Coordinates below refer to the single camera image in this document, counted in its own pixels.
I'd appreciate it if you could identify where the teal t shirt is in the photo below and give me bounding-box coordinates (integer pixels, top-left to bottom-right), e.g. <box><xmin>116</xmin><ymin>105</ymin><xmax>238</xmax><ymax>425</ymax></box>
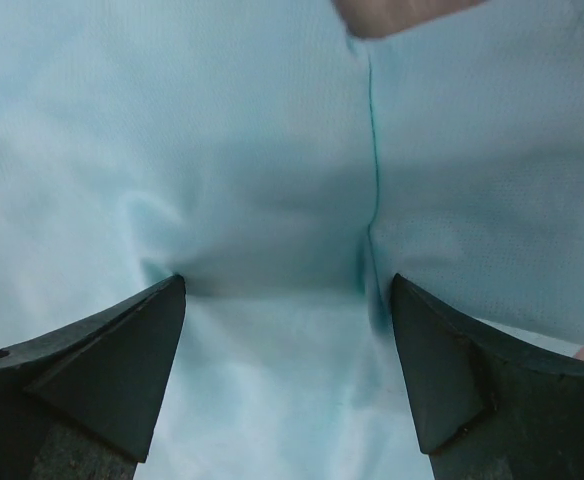
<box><xmin>0</xmin><ymin>1</ymin><xmax>584</xmax><ymax>479</ymax></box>

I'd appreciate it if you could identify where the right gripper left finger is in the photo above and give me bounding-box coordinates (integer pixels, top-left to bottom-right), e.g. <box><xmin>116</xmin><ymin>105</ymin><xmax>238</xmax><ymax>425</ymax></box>
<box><xmin>0</xmin><ymin>275</ymin><xmax>186</xmax><ymax>479</ymax></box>

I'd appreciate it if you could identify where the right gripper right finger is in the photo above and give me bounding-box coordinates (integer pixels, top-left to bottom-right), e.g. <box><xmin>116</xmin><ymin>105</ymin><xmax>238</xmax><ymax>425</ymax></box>
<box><xmin>391</xmin><ymin>275</ymin><xmax>584</xmax><ymax>479</ymax></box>

